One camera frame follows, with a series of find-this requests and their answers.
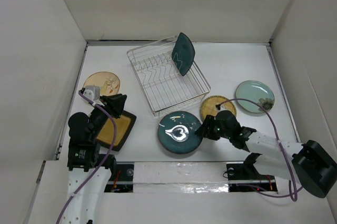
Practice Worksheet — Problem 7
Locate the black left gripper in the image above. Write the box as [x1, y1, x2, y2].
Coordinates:
[89, 93, 126, 139]

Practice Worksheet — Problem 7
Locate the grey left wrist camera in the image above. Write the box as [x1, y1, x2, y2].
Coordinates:
[83, 85, 101, 104]

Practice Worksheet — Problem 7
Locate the dark teal round plate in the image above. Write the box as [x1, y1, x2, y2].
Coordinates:
[157, 111, 203, 155]

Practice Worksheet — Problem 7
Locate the metal rail at table front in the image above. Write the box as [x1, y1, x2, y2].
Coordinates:
[105, 174, 276, 186]

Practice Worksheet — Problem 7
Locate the woven bamboo round plate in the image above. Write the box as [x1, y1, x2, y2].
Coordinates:
[200, 95, 237, 121]

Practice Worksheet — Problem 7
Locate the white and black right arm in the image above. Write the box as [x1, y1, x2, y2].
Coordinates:
[195, 110, 336, 198]

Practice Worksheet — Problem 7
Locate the beige plate with orange leaves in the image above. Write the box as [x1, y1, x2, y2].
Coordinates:
[83, 72, 121, 96]

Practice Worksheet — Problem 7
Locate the brown square plate black rim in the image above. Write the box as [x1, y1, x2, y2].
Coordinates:
[97, 111, 136, 151]

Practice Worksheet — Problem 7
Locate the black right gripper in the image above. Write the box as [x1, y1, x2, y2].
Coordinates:
[195, 115, 231, 141]

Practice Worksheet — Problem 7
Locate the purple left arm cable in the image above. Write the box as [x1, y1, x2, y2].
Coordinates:
[54, 89, 118, 224]

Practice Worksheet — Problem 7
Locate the dark teal square plate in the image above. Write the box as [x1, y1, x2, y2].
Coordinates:
[172, 33, 195, 76]

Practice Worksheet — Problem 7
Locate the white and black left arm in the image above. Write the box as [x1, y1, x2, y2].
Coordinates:
[56, 90, 127, 223]

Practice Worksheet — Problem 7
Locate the light blue flower plate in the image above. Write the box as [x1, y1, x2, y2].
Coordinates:
[235, 80, 275, 114]

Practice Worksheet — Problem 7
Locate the metal wire dish rack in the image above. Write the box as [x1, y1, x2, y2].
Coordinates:
[127, 35, 211, 117]

